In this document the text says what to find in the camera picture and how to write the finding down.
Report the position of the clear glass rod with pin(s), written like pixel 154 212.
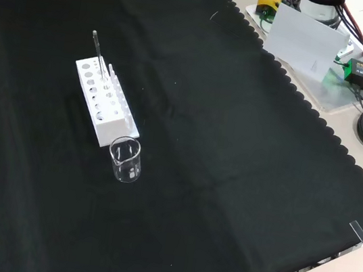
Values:
pixel 97 51

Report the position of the white test tube rack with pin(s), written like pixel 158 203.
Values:
pixel 103 110

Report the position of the black bench cloth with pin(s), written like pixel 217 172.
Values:
pixel 200 145

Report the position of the small clear glass beaker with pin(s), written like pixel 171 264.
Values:
pixel 125 161

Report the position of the pale white board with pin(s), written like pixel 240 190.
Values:
pixel 305 41

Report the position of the yellow stop button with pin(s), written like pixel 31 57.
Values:
pixel 269 0

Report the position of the clear cloth clip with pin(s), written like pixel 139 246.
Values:
pixel 358 231

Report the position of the grey metal base plate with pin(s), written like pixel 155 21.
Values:
pixel 336 94

